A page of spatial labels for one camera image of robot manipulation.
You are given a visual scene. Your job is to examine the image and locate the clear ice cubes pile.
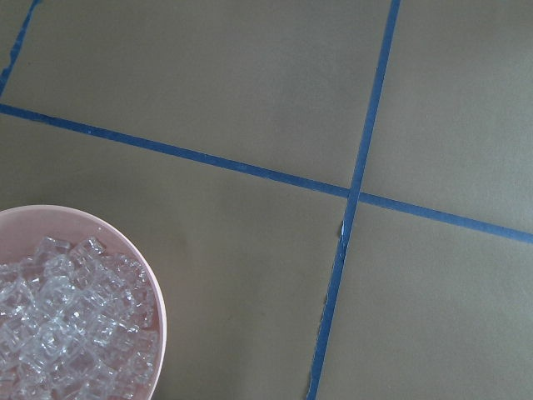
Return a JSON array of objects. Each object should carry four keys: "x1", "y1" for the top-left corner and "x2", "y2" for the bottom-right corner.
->
[{"x1": 1, "y1": 237, "x2": 160, "y2": 399}]

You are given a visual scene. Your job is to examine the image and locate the pink bowl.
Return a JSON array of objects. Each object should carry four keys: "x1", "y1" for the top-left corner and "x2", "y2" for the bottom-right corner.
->
[{"x1": 1, "y1": 205, "x2": 167, "y2": 399}]

